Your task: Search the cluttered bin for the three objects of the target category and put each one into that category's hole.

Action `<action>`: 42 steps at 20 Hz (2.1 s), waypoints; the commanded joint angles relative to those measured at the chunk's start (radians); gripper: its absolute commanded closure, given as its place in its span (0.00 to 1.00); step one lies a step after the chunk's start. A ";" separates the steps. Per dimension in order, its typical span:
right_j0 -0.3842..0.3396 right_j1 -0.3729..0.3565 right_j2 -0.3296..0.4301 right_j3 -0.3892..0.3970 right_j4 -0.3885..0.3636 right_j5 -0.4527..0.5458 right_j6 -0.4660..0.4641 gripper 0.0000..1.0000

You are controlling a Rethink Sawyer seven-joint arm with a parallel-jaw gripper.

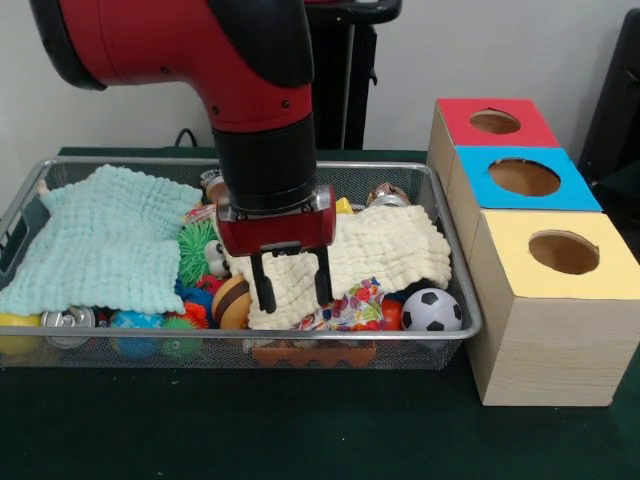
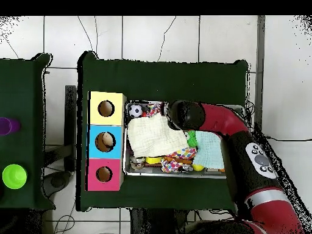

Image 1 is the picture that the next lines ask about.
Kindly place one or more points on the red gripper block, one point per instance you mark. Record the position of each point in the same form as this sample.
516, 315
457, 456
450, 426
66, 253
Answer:
275, 232

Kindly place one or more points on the cream yellow cloth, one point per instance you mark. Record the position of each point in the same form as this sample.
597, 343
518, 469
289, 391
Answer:
390, 250

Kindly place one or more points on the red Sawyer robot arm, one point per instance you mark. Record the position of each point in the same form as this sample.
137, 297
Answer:
250, 60

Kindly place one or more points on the clear shallow bin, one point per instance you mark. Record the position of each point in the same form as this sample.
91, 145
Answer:
400, 185

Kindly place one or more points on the wooden box with three holes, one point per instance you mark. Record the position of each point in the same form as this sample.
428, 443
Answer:
540, 350

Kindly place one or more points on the colourful dotted packet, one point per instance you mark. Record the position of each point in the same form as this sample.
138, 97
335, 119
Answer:
350, 310

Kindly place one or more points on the toy burger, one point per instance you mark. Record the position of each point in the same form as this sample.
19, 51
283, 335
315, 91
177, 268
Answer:
230, 300

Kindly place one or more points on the orange plastic toy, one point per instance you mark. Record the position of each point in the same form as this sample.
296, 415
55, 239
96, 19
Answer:
315, 353

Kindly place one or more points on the green spiky ball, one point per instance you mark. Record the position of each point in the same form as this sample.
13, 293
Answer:
195, 250

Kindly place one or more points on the black and white soccer ball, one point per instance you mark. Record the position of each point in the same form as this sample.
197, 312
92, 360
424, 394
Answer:
432, 312

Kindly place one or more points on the dark green table cloth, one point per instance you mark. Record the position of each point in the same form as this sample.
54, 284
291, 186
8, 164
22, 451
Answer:
300, 430

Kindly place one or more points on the blue globe ball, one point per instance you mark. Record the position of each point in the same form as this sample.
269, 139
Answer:
135, 330

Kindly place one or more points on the mint green cloth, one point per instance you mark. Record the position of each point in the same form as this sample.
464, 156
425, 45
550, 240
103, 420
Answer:
100, 240

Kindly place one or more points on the silver can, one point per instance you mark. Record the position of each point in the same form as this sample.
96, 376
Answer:
68, 322

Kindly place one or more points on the yellow ball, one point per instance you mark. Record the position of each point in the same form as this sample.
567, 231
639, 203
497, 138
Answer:
18, 335

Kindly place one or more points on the black stand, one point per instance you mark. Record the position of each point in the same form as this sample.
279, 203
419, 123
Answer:
620, 120

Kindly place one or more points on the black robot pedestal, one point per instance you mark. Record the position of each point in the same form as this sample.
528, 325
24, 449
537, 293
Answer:
360, 80

